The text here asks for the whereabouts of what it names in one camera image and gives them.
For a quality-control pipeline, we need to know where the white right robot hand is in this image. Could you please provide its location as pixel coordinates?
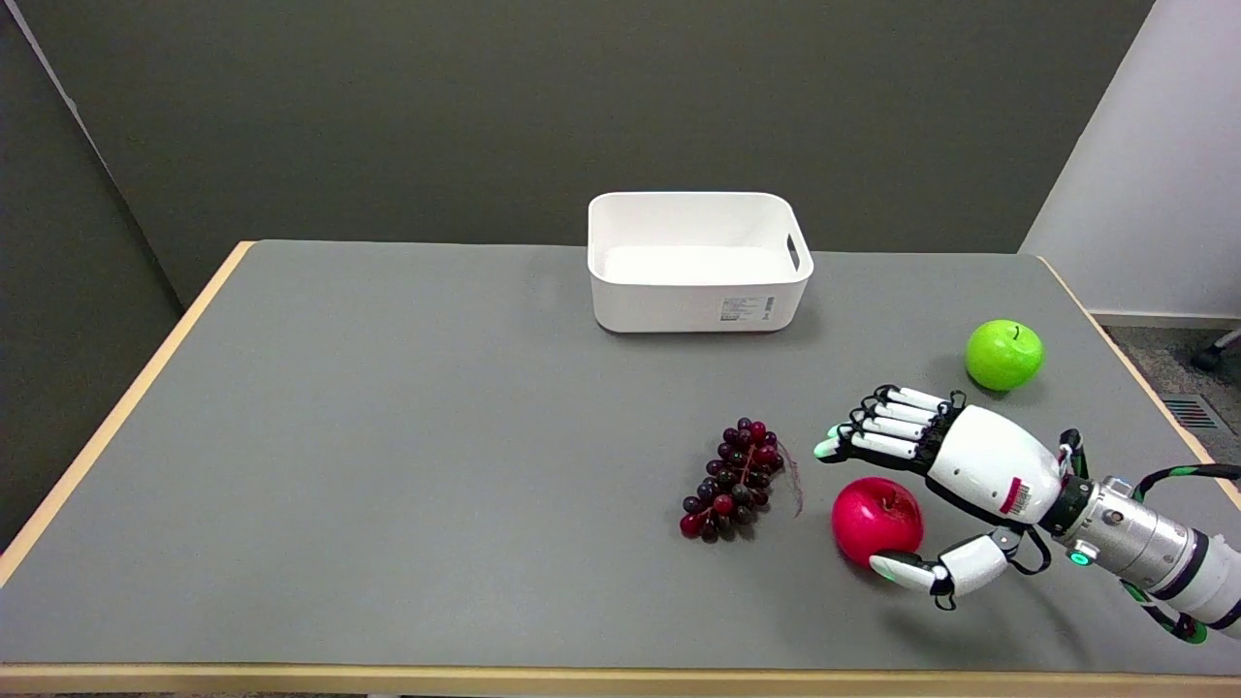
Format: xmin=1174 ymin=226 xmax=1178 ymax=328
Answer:
xmin=812 ymin=384 xmax=1085 ymax=612

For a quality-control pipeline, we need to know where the red apple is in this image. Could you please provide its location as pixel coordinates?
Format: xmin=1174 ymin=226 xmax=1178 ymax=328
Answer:
xmin=831 ymin=476 xmax=925 ymax=569

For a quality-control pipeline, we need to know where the green apple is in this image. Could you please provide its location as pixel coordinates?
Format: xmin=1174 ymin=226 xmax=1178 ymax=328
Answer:
xmin=964 ymin=319 xmax=1045 ymax=393

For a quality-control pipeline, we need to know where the floor vent grille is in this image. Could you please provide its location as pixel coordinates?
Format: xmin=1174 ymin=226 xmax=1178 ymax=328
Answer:
xmin=1161 ymin=396 xmax=1221 ymax=431

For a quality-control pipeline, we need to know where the dark purple grape bunch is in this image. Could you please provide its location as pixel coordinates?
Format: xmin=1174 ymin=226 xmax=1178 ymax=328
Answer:
xmin=679 ymin=417 xmax=805 ymax=544

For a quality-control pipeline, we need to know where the black chair caster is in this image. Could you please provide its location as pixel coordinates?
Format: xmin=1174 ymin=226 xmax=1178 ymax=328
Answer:
xmin=1191 ymin=328 xmax=1241 ymax=373

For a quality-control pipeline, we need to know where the white plastic storage bin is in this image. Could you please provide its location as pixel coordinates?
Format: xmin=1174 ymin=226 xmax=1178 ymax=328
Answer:
xmin=587 ymin=191 xmax=815 ymax=335

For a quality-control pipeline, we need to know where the black green braided cable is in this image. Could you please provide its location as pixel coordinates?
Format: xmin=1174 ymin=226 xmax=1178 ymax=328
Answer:
xmin=1059 ymin=428 xmax=1241 ymax=645

